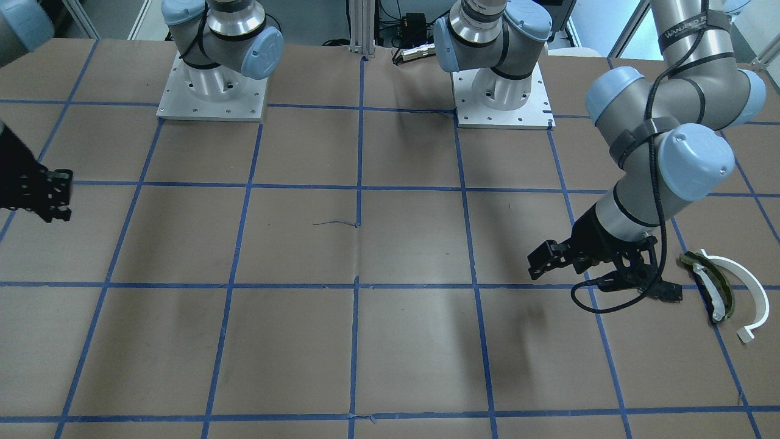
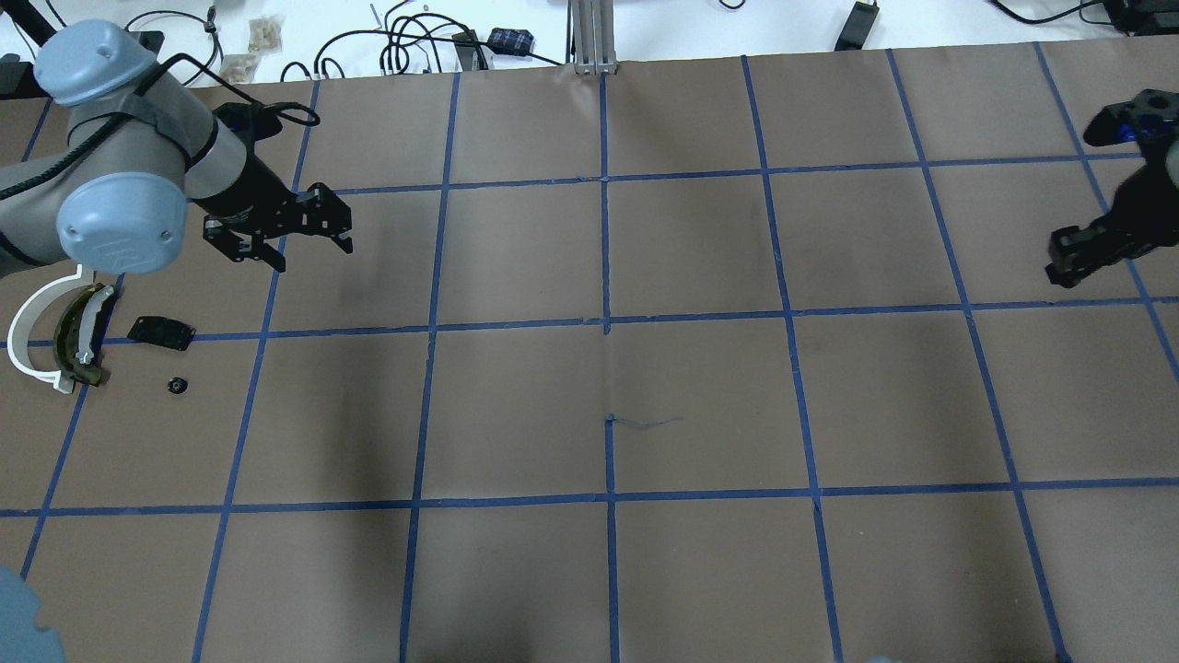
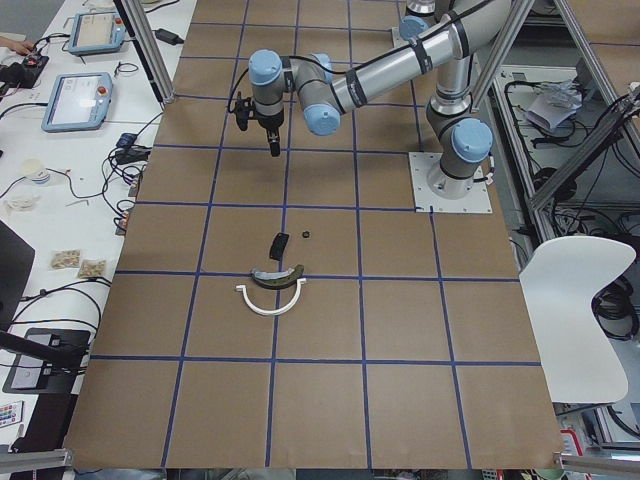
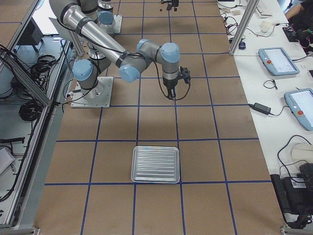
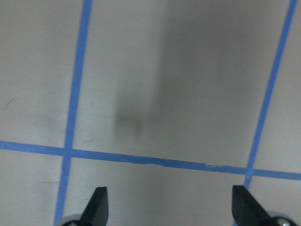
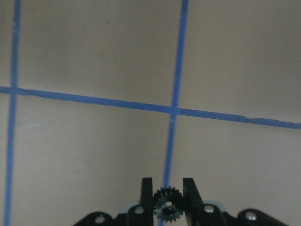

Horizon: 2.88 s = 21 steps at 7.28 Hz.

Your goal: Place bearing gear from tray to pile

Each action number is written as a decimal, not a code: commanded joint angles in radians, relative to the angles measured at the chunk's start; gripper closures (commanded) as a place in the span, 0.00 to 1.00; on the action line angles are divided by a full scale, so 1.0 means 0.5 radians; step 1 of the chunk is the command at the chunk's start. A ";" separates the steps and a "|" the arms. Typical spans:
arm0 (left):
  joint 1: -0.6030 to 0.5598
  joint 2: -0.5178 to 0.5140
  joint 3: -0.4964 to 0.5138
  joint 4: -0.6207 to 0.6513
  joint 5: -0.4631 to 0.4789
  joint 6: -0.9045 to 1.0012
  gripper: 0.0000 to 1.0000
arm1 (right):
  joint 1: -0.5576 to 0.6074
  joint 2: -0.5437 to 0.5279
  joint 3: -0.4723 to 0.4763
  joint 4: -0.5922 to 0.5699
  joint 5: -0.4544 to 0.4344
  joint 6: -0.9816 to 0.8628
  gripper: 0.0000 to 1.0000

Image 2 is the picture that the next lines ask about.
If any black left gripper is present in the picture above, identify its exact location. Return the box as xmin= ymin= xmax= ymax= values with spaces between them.
xmin=203 ymin=183 xmax=355 ymax=273

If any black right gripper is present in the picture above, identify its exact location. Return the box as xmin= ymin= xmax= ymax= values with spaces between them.
xmin=1045 ymin=88 xmax=1178 ymax=289

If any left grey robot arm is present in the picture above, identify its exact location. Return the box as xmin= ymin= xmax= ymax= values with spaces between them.
xmin=1 ymin=18 xmax=354 ymax=276

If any black curved plastic part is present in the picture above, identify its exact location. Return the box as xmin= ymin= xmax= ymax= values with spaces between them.
xmin=126 ymin=315 xmax=195 ymax=352

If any bag of small parts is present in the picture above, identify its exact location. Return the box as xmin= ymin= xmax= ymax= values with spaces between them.
xmin=248 ymin=14 xmax=284 ymax=53

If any green brake shoe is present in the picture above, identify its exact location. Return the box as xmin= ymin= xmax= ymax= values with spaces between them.
xmin=53 ymin=283 xmax=117 ymax=394

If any black power adapter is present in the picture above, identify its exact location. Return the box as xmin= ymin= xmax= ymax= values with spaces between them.
xmin=834 ymin=1 xmax=880 ymax=52

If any white semicircular bracket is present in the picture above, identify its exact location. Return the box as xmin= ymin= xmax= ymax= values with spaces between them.
xmin=7 ymin=265 xmax=97 ymax=395

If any aluminium frame post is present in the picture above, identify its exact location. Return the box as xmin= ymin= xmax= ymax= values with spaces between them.
xmin=566 ymin=1 xmax=615 ymax=76

